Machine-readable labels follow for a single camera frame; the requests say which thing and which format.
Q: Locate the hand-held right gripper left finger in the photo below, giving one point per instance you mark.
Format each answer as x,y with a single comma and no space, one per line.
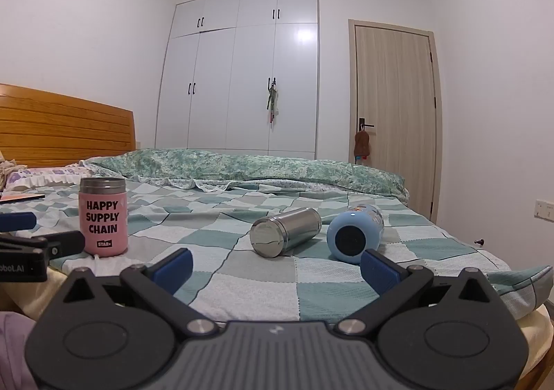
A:
174,271

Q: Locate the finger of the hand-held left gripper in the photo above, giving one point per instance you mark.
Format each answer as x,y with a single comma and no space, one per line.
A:
17,222
65,245

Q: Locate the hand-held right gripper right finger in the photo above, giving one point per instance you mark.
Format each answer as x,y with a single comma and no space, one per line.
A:
381,272

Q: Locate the light blue cup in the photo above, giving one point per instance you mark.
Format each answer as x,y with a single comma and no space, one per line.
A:
368,222

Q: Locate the stainless steel cup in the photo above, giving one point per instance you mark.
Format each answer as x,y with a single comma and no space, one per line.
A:
288,229

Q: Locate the pink printed cup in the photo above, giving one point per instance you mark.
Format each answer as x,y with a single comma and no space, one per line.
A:
104,223

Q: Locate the flat black and orange book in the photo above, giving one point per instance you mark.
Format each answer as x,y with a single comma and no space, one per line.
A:
21,198

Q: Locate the purple floral pillow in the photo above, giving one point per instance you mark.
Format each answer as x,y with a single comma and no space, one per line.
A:
43,177

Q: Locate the beige cloth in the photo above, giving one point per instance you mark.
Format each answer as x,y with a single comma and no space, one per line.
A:
8,168

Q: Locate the green checked bedsheet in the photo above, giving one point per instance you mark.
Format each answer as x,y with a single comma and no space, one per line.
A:
242,281

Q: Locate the purple clothing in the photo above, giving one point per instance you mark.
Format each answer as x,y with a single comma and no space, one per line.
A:
15,351

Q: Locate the wooden headboard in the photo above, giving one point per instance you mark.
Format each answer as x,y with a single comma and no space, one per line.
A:
65,130

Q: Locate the brown hanging pouch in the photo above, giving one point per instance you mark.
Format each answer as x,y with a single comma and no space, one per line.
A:
362,143

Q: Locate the green floral quilt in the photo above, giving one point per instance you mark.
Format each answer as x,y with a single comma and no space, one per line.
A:
259,169

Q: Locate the light wooden door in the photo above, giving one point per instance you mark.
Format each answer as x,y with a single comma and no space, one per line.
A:
394,82

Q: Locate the white wardrobe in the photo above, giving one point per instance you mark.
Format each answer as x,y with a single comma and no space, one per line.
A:
242,91

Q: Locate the green hanging toy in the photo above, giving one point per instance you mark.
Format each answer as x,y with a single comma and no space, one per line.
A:
272,102

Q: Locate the white wall socket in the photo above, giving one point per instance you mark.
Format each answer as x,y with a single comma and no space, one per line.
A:
544,209

